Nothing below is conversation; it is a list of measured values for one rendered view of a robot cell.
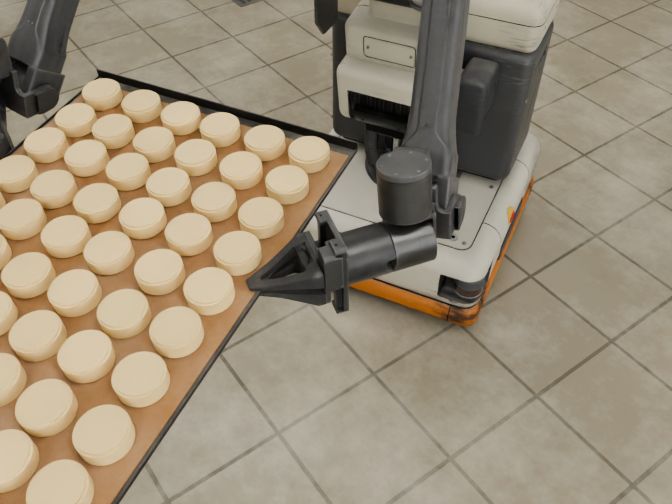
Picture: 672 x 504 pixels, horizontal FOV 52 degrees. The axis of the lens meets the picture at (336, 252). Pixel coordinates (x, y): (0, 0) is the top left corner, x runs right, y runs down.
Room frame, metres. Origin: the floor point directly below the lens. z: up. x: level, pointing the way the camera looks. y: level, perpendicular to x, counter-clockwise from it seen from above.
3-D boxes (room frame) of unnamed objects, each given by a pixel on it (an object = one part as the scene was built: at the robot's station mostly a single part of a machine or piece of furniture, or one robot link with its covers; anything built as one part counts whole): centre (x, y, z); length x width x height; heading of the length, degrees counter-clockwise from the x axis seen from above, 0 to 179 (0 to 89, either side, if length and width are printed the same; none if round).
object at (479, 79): (1.40, -0.21, 0.61); 0.28 x 0.27 x 0.25; 65
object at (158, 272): (0.49, 0.18, 1.00); 0.05 x 0.05 x 0.02
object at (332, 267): (0.49, 0.05, 1.01); 0.09 x 0.07 x 0.07; 110
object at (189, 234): (0.54, 0.16, 1.01); 0.05 x 0.05 x 0.02
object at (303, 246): (0.49, 0.05, 0.99); 0.09 x 0.07 x 0.07; 110
